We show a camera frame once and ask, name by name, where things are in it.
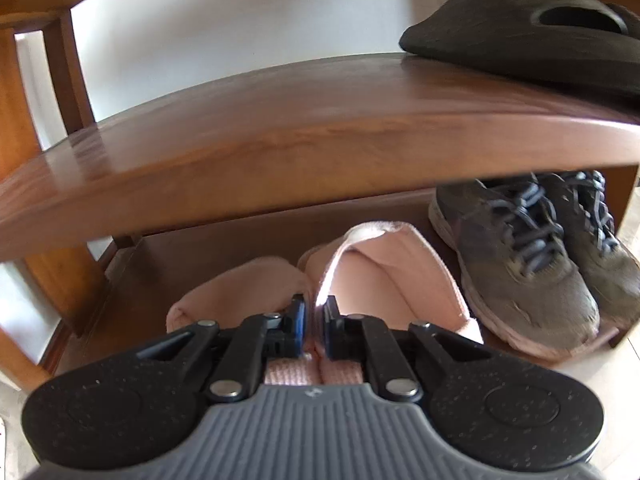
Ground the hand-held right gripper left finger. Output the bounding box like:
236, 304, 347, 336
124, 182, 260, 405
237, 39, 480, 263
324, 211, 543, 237
135, 294, 307, 403

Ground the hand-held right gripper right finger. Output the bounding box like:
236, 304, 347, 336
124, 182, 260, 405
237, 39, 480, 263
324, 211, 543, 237
322, 295, 496, 403

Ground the pink fuzzy slipper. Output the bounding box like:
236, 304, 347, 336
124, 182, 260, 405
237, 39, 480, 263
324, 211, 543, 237
297, 220, 485, 386
166, 256, 321, 386

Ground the grey lace-up sneaker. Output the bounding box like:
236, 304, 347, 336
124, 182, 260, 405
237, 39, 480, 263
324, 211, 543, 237
428, 175, 601, 361
537, 170, 640, 331

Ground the wooden shoe rack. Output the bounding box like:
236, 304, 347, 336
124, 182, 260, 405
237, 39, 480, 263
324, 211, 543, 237
0, 0, 640, 396

